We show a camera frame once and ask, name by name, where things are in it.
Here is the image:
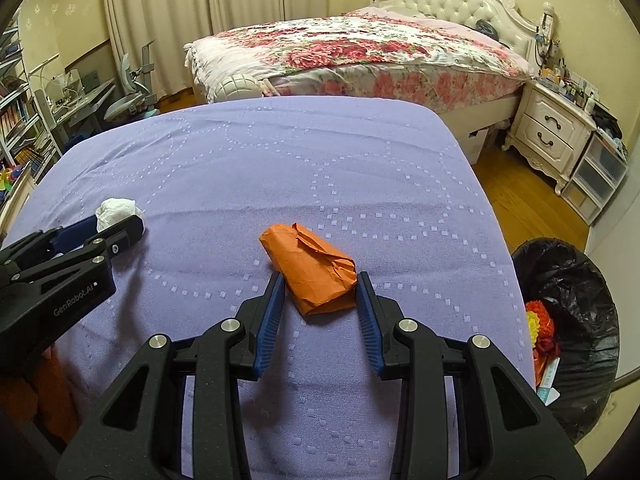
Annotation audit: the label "white tissue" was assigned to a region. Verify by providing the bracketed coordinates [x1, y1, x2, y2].
[96, 198, 144, 232]

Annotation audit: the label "red plastic bag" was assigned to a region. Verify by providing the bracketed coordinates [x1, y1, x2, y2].
[525, 300, 560, 386]

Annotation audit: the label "orange paper packet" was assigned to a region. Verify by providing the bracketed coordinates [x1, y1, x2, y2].
[259, 223, 357, 316]

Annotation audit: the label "teal white tube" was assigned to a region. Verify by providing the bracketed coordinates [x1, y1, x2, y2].
[536, 358, 561, 406]

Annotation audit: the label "yellow mesh scrubber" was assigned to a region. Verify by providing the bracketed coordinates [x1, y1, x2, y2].
[526, 310, 540, 348]

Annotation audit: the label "black lined trash bin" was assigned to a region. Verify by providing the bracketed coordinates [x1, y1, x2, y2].
[512, 237, 620, 443]

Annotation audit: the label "bookshelf with books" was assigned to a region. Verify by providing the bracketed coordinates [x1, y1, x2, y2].
[0, 12, 61, 202]

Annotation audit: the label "white desk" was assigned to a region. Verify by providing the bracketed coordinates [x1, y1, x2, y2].
[32, 70, 115, 152]

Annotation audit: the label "grey desk chair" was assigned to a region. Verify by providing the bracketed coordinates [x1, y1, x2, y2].
[104, 40, 160, 124]

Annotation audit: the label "purple table cloth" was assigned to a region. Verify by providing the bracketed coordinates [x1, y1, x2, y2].
[6, 96, 534, 479]

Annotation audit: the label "beige curtains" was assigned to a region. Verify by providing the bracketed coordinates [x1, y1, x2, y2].
[103, 0, 329, 98]

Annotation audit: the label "white under-bed box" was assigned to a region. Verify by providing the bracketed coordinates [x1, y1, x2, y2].
[458, 128, 489, 165]

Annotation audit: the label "plastic drawer unit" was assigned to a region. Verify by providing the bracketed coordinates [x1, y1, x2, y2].
[561, 130, 628, 226]

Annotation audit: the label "white nightstand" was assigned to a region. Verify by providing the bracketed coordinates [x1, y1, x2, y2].
[501, 81, 596, 196]

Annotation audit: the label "floral covered bed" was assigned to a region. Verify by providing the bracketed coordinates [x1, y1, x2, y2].
[184, 6, 532, 113]

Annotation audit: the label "nightstand clutter items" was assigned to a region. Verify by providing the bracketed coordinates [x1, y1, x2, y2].
[534, 2, 628, 159]

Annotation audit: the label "white tufted headboard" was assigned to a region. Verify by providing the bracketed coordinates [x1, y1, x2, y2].
[370, 0, 554, 60]

